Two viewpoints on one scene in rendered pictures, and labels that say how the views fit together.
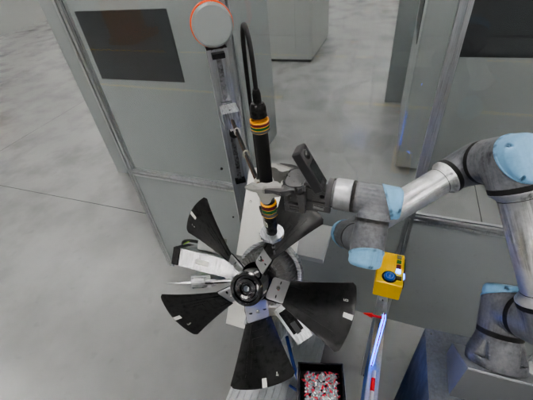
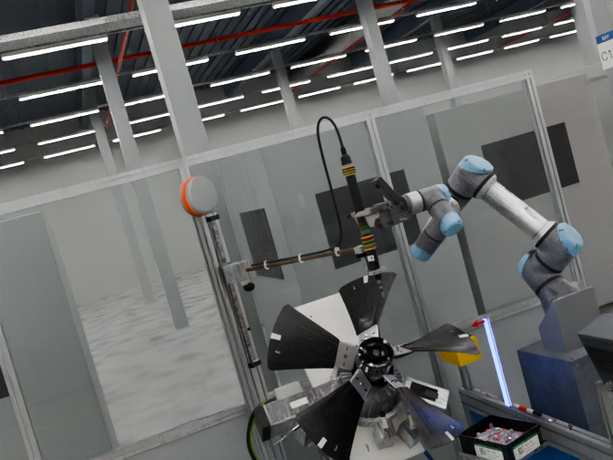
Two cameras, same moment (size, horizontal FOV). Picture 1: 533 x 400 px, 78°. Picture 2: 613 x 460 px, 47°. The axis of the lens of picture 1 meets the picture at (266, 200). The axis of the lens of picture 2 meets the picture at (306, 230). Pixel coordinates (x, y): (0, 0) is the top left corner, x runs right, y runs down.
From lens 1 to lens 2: 1.95 m
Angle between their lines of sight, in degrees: 52
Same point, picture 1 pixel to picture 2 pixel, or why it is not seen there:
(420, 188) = not seen: hidden behind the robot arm
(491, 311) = (534, 270)
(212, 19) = (203, 188)
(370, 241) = (448, 208)
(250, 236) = (321, 372)
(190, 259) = (284, 408)
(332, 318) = (455, 340)
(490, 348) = (553, 288)
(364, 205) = (430, 195)
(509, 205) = (489, 190)
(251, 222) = not seen: hidden behind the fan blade
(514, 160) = (473, 163)
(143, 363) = not seen: outside the picture
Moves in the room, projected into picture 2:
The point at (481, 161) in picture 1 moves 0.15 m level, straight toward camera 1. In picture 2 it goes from (460, 178) to (471, 178)
